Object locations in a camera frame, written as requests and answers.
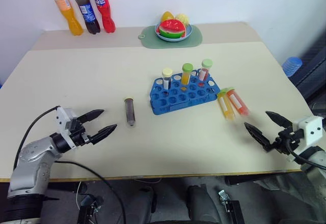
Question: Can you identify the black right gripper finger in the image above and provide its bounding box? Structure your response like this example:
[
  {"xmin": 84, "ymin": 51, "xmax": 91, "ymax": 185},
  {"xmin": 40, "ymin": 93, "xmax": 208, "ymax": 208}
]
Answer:
[
  {"xmin": 265, "ymin": 110, "xmax": 293, "ymax": 129},
  {"xmin": 243, "ymin": 122, "xmax": 273, "ymax": 153}
]

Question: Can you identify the stack of blue cups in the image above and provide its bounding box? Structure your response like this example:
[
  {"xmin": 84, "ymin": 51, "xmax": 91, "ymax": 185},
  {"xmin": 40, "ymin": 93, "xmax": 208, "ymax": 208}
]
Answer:
[{"xmin": 282, "ymin": 57, "xmax": 304, "ymax": 78}]

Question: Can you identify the dark liquid tube cream cap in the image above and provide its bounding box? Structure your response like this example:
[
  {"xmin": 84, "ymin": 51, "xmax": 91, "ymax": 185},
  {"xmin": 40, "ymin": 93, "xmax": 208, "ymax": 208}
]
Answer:
[{"xmin": 161, "ymin": 67, "xmax": 174, "ymax": 90}]

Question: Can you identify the orange soda bottle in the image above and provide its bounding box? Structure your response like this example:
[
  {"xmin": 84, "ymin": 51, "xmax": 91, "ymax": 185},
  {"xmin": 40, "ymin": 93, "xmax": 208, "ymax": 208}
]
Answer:
[{"xmin": 48, "ymin": 0, "xmax": 85, "ymax": 37}]

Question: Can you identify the blue plate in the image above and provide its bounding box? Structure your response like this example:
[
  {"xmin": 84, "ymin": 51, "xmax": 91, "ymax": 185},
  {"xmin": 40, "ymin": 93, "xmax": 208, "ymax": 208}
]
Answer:
[{"xmin": 155, "ymin": 23, "xmax": 194, "ymax": 42}]

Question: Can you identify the green silicone mat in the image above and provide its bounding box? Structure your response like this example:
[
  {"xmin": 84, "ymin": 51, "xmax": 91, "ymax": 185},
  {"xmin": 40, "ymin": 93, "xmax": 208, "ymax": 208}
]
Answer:
[{"xmin": 138, "ymin": 24, "xmax": 203, "ymax": 49}]

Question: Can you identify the black metal clamp bracket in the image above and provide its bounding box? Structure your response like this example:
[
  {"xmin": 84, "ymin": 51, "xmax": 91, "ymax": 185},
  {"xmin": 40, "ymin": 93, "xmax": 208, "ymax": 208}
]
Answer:
[{"xmin": 218, "ymin": 189, "xmax": 246, "ymax": 224}]

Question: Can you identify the dark cola bottle blue label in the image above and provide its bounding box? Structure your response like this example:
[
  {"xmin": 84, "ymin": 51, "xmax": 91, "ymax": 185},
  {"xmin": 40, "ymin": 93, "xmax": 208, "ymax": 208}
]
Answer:
[{"xmin": 71, "ymin": 0, "xmax": 101, "ymax": 35}]

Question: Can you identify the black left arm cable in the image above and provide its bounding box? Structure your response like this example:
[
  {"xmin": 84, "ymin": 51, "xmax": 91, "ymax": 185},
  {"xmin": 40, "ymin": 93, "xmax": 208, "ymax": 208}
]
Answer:
[{"xmin": 13, "ymin": 105, "xmax": 127, "ymax": 224}]

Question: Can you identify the black bracket under table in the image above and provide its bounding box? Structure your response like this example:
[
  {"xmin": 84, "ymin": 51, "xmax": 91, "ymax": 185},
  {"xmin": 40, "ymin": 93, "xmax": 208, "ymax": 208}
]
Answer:
[{"xmin": 76, "ymin": 194, "xmax": 104, "ymax": 224}]

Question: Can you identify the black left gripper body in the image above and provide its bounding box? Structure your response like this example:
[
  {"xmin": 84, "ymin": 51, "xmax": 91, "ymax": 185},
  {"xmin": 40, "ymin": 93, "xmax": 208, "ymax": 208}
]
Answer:
[{"xmin": 67, "ymin": 117, "xmax": 94, "ymax": 147}]

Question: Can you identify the orange liquid tube green cap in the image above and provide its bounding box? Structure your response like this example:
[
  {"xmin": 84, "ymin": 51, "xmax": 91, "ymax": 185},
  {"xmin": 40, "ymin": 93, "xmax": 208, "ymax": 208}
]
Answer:
[{"xmin": 181, "ymin": 63, "xmax": 193, "ymax": 85}]

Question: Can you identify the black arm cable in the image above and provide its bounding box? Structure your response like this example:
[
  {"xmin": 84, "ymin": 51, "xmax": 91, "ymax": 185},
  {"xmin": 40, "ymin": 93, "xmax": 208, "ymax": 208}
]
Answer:
[
  {"xmin": 285, "ymin": 129, "xmax": 326, "ymax": 171},
  {"xmin": 13, "ymin": 105, "xmax": 127, "ymax": 224}
]

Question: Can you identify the yellow toy fruit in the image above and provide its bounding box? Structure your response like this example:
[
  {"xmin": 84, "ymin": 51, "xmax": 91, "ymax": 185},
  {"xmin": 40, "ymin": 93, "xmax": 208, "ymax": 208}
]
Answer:
[{"xmin": 160, "ymin": 11, "xmax": 175, "ymax": 23}]

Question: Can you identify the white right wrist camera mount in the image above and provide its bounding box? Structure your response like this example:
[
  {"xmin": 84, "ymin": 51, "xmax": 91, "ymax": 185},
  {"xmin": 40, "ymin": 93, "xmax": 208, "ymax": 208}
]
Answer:
[{"xmin": 292, "ymin": 116, "xmax": 323, "ymax": 149}]

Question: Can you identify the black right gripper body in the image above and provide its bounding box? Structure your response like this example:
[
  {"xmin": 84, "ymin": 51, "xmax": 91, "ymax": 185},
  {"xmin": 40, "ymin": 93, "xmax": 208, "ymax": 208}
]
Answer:
[{"xmin": 270, "ymin": 127, "xmax": 304, "ymax": 155}]

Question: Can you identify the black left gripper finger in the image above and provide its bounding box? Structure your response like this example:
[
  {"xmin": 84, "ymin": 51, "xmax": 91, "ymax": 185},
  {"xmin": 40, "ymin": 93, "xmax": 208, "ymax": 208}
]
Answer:
[
  {"xmin": 90, "ymin": 124, "xmax": 118, "ymax": 145},
  {"xmin": 77, "ymin": 109, "xmax": 105, "ymax": 123}
]

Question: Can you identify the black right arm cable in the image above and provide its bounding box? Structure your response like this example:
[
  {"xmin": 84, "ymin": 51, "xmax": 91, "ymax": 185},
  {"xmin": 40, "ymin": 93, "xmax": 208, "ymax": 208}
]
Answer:
[{"xmin": 285, "ymin": 129, "xmax": 326, "ymax": 171}]

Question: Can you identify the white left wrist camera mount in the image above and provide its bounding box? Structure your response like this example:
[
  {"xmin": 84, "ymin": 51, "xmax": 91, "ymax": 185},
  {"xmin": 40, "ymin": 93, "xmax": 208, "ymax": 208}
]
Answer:
[{"xmin": 55, "ymin": 106, "xmax": 78, "ymax": 150}]

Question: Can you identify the dark liquid tube without cap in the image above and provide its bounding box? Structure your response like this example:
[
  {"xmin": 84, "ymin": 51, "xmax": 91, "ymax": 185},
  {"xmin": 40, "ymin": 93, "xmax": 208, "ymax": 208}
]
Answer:
[{"xmin": 124, "ymin": 97, "xmax": 137, "ymax": 128}]

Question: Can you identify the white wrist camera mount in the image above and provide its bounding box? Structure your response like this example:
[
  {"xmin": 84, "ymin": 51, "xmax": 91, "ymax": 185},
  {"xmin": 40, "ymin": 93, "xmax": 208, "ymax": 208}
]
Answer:
[
  {"xmin": 55, "ymin": 106, "xmax": 78, "ymax": 150},
  {"xmin": 292, "ymin": 116, "xmax": 323, "ymax": 149}
]

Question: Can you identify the toy watermelon slice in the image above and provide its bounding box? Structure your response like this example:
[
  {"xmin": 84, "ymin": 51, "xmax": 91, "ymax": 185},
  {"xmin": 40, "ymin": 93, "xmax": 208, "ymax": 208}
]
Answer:
[{"xmin": 157, "ymin": 19, "xmax": 188, "ymax": 39}]

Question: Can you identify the pale yellow toy pineapple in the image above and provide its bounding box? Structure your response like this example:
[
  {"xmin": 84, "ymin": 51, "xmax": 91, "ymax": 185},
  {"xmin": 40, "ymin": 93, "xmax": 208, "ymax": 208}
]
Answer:
[{"xmin": 174, "ymin": 13, "xmax": 191, "ymax": 26}]

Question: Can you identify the pink liquid tube green cap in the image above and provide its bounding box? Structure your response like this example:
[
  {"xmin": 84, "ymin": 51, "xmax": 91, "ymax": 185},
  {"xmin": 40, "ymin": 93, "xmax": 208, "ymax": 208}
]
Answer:
[{"xmin": 198, "ymin": 59, "xmax": 213, "ymax": 81}]

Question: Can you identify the yellow liquid tube green cap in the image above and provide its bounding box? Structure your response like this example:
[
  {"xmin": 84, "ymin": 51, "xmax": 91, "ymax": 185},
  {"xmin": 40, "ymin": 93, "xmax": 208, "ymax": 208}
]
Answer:
[{"xmin": 216, "ymin": 88, "xmax": 236, "ymax": 121}]

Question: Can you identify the blue test tube rack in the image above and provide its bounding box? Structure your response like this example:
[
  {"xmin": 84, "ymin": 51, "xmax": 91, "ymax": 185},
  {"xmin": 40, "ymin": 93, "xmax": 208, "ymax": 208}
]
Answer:
[{"xmin": 148, "ymin": 68, "xmax": 221, "ymax": 116}]

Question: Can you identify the red soda bottle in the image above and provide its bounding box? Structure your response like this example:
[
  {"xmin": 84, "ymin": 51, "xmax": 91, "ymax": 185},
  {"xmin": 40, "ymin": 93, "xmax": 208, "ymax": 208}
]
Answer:
[{"xmin": 91, "ymin": 0, "xmax": 117, "ymax": 34}]

